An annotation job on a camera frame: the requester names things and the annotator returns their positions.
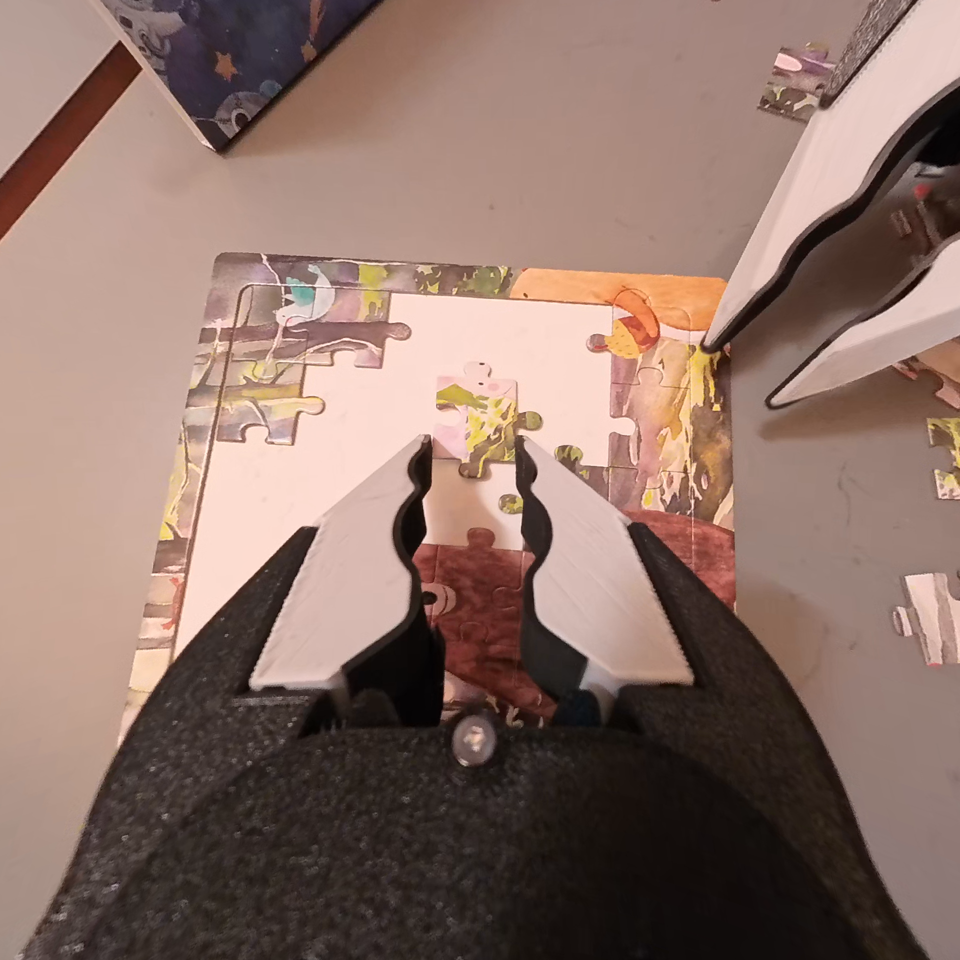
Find brown green puzzle piece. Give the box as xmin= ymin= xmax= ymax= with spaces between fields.
xmin=553 ymin=442 xmax=612 ymax=496

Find pink green puzzle piece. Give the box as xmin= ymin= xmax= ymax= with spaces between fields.
xmin=433 ymin=360 xmax=545 ymax=481

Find jigsaw pieces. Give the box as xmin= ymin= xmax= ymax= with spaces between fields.
xmin=757 ymin=41 xmax=960 ymax=669

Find acorn print puzzle piece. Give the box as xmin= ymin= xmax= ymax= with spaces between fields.
xmin=585 ymin=288 xmax=663 ymax=363

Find jigsaw puzzle frame board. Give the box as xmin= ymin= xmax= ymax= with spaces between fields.
xmin=120 ymin=251 xmax=741 ymax=729

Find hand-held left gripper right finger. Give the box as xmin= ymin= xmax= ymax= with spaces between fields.
xmin=513 ymin=435 xmax=696 ymax=711

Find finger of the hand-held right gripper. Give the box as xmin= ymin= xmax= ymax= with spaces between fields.
xmin=701 ymin=0 xmax=960 ymax=355
xmin=765 ymin=232 xmax=960 ymax=410

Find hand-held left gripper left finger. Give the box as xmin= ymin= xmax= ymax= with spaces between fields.
xmin=247 ymin=435 xmax=445 ymax=691

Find illustrated puzzle box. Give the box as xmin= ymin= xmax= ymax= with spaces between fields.
xmin=90 ymin=0 xmax=387 ymax=156

